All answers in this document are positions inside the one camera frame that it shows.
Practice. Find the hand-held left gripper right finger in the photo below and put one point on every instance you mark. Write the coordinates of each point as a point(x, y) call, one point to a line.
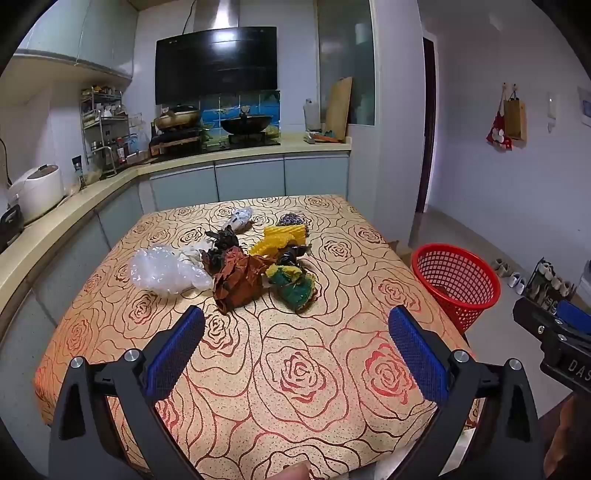
point(418, 355)

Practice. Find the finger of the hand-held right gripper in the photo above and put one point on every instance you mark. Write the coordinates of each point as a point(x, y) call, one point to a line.
point(575, 316)
point(535, 318)

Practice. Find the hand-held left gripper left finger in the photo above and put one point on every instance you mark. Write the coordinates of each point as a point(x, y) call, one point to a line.
point(178, 355)

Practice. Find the red plastic mesh basket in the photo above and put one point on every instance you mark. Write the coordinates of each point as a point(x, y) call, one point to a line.
point(455, 308)

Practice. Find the clear plastic bag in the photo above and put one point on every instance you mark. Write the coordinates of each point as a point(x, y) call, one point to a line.
point(157, 272)

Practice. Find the green snack packet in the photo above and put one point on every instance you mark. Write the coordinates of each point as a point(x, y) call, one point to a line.
point(292, 290)

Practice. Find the large yellow foam net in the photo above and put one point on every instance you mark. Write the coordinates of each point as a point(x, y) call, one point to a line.
point(286, 232)

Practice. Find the steel wool scourer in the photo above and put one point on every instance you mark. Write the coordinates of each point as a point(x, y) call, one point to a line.
point(293, 218)

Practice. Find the person's right hand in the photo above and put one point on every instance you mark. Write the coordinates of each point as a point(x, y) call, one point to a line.
point(558, 438)

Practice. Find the dark shoe rack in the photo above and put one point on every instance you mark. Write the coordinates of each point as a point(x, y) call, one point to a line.
point(549, 288)

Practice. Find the white pair of shoes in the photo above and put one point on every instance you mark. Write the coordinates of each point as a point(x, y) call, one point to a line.
point(517, 282)

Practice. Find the beige pair of shoes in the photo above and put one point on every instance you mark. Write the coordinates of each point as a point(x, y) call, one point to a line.
point(501, 267)

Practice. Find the brown crumpled wrapper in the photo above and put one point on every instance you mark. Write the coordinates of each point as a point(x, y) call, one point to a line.
point(240, 281)

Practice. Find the rose patterned tablecloth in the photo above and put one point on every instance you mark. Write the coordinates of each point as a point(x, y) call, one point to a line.
point(277, 369)

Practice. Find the white crumpled plastic bag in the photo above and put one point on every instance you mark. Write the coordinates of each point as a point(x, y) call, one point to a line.
point(194, 254)

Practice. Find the black plastic bag piece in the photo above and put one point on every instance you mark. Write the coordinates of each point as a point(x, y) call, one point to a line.
point(226, 240)

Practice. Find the black crumpled wrapper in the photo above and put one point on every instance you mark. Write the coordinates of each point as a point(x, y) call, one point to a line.
point(291, 256)

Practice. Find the red hanging decoration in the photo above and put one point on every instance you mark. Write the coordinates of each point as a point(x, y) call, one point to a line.
point(497, 134)

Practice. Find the grey base cabinets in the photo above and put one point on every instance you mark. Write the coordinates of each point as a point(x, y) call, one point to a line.
point(249, 180)

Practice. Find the brown paper bag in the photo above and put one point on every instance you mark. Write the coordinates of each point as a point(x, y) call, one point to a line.
point(515, 117)

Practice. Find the black countertop appliance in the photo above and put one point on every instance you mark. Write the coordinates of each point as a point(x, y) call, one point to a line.
point(10, 228)

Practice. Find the dark sauce bottle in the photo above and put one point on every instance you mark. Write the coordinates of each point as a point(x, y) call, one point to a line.
point(121, 152)

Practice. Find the white rice cooker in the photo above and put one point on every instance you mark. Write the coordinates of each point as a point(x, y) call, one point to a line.
point(37, 194)

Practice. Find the black gas stove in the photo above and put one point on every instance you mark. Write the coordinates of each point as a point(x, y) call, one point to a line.
point(184, 141)

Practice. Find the beige kitchen countertop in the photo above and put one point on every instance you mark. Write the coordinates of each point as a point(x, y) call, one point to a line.
point(258, 151)

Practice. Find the golden pan with lid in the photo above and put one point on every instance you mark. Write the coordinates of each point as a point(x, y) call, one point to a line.
point(178, 117)

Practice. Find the orange kitchen tool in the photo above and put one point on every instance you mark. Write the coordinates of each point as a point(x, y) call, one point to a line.
point(323, 137)

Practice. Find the black wok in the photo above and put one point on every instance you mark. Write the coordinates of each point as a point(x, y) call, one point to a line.
point(246, 123)

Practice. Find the metal spice rack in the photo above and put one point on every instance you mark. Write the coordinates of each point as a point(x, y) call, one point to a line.
point(99, 120)

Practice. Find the blue picture backsplash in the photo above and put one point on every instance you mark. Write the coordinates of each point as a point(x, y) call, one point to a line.
point(217, 108)

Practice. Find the wooden cutting board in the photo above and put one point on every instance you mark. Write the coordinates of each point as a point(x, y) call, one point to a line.
point(339, 108)

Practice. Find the translucent plastic jug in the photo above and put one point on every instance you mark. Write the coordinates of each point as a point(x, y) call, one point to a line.
point(312, 115)

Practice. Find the black range hood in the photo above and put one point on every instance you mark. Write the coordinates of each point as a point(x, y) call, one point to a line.
point(217, 64)

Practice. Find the frosted glass window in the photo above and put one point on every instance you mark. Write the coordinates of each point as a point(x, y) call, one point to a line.
point(346, 60)

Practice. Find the grey upper kitchen cabinets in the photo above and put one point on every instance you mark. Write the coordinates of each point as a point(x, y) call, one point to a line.
point(92, 37)

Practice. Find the white wall intercom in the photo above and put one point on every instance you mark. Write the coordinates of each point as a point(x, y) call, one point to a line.
point(551, 108)

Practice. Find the grey wall panel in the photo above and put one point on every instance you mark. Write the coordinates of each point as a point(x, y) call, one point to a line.
point(585, 106)

